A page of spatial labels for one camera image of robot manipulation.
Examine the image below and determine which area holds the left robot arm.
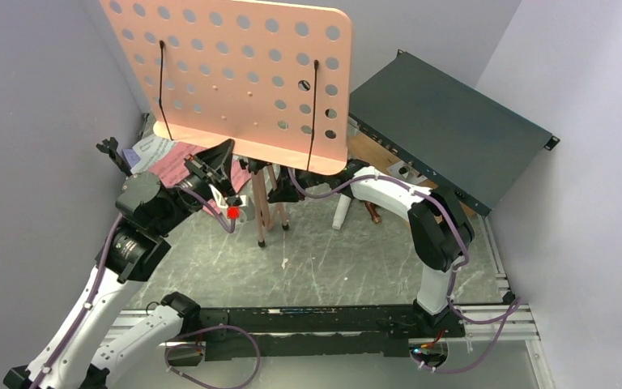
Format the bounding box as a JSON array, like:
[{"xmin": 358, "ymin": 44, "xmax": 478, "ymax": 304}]
[{"xmin": 3, "ymin": 139, "xmax": 241, "ymax": 388}]

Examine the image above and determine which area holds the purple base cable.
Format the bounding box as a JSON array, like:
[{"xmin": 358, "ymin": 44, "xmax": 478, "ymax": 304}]
[{"xmin": 164, "ymin": 324, "xmax": 262, "ymax": 389}]

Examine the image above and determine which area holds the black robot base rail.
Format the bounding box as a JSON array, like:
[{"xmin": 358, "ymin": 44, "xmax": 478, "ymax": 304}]
[{"xmin": 171, "ymin": 304, "xmax": 465, "ymax": 361}]

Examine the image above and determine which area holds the black round-base mic stand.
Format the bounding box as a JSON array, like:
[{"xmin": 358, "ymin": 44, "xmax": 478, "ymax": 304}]
[{"xmin": 96, "ymin": 137, "xmax": 132, "ymax": 177}]

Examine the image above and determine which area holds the pink sheet music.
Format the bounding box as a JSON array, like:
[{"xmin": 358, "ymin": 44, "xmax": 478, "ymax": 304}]
[{"xmin": 148, "ymin": 143, "xmax": 251, "ymax": 192}]

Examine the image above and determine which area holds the white handheld microphone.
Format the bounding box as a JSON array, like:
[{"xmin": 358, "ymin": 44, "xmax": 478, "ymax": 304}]
[{"xmin": 332, "ymin": 194, "xmax": 351, "ymax": 230}]

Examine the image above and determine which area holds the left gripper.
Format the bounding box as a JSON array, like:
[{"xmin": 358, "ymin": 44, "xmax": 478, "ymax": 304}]
[{"xmin": 154, "ymin": 139, "xmax": 238, "ymax": 234}]

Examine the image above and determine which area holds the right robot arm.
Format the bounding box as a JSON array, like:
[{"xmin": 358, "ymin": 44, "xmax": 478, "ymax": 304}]
[{"xmin": 267, "ymin": 159, "xmax": 475, "ymax": 336}]

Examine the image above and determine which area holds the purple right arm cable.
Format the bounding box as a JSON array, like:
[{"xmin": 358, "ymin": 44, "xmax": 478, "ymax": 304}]
[{"xmin": 288, "ymin": 169, "xmax": 524, "ymax": 375}]

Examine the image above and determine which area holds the wooden board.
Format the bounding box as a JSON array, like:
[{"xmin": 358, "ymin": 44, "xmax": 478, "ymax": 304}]
[{"xmin": 347, "ymin": 132, "xmax": 477, "ymax": 216}]

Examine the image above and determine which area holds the copper pipe fitting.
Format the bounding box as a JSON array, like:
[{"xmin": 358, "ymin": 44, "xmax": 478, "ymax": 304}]
[{"xmin": 364, "ymin": 201, "xmax": 381, "ymax": 224}]

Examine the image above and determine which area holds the pink music stand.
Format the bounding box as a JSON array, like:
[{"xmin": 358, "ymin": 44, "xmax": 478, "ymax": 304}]
[{"xmin": 99, "ymin": 0, "xmax": 355, "ymax": 248}]

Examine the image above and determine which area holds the dark rack audio unit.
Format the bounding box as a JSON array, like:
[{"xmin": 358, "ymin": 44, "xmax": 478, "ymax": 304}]
[{"xmin": 349, "ymin": 51, "xmax": 560, "ymax": 216}]

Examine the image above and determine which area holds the purple sheet paper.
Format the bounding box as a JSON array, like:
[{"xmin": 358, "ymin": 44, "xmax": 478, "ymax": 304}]
[{"xmin": 122, "ymin": 148, "xmax": 141, "ymax": 169}]

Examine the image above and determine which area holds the metal clamp bracket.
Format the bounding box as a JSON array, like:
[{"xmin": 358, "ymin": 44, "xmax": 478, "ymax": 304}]
[{"xmin": 387, "ymin": 161, "xmax": 429, "ymax": 186}]

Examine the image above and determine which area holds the white sheet music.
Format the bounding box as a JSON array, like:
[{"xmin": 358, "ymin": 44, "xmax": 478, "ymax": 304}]
[{"xmin": 131, "ymin": 135, "xmax": 177, "ymax": 174}]

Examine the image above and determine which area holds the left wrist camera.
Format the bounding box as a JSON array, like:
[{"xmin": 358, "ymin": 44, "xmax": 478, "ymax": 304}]
[{"xmin": 210, "ymin": 185, "xmax": 255, "ymax": 223}]

